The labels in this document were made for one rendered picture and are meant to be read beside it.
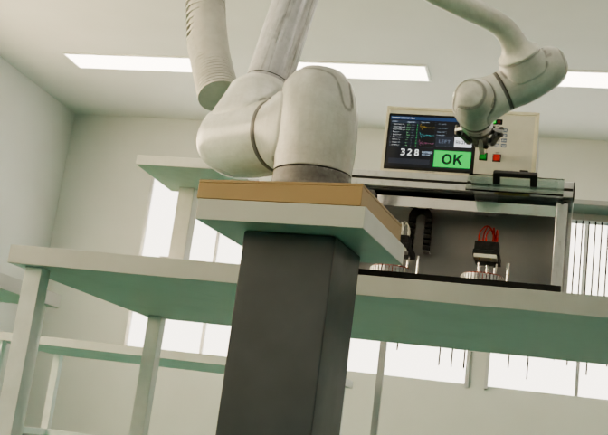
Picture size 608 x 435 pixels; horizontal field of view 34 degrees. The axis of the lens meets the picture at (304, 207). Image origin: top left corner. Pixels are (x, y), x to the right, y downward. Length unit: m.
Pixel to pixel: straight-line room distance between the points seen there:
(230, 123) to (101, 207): 8.22
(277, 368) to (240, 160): 0.47
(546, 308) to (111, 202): 8.11
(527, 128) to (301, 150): 1.14
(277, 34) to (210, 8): 1.88
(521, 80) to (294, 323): 0.94
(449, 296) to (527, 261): 0.57
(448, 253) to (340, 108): 1.11
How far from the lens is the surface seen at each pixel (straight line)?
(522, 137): 2.91
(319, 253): 1.83
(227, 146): 2.06
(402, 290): 2.43
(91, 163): 10.44
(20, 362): 2.76
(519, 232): 2.96
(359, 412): 9.18
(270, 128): 1.97
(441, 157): 2.91
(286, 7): 2.24
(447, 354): 9.12
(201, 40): 3.98
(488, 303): 2.41
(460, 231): 2.97
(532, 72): 2.46
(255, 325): 1.84
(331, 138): 1.91
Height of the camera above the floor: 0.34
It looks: 13 degrees up
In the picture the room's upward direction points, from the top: 7 degrees clockwise
